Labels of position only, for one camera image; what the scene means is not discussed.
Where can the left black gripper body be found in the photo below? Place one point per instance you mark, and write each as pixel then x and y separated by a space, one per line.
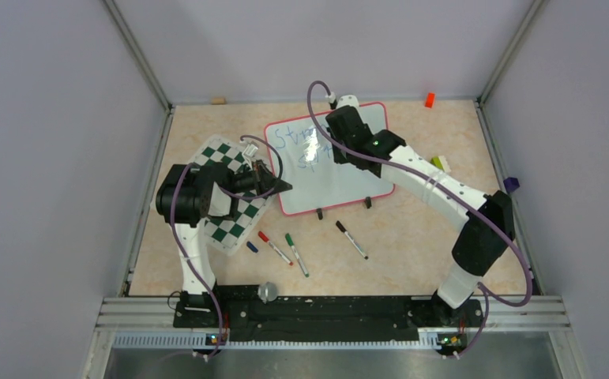
pixel 248 180

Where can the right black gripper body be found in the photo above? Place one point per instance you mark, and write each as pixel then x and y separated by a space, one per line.
pixel 340 154

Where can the green marker pen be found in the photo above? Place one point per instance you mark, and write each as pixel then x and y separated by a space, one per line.
pixel 297 255

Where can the pink framed whiteboard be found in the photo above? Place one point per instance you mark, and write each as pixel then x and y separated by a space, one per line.
pixel 317 181

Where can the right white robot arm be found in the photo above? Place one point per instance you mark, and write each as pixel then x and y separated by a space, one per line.
pixel 484 221

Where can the purple toy block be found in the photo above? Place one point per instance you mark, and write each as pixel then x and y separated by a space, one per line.
pixel 511 184

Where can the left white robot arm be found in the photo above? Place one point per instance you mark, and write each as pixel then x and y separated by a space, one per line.
pixel 192 195

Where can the black whiteboard stand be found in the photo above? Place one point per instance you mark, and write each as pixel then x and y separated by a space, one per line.
pixel 366 203

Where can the grey mesh ball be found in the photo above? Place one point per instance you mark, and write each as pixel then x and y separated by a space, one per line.
pixel 267 292

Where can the red marker pen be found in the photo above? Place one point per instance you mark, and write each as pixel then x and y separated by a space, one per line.
pixel 279 252

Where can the blue marker cap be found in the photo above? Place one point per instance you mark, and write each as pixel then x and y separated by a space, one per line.
pixel 252 247

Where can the green white chess mat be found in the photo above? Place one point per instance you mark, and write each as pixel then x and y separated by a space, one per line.
pixel 228 236

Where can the black marker pen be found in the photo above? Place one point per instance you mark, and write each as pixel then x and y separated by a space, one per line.
pixel 344 231

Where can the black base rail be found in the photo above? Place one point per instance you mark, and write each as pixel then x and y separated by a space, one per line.
pixel 320 319

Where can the small wooden block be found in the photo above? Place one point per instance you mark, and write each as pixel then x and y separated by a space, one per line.
pixel 218 101

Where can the orange toy block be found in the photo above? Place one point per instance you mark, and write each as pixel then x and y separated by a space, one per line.
pixel 430 99

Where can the green white toy brick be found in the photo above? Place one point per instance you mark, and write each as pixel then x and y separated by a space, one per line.
pixel 441 163

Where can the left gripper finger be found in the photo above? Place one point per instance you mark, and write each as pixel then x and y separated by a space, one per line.
pixel 273 187
pixel 264 173

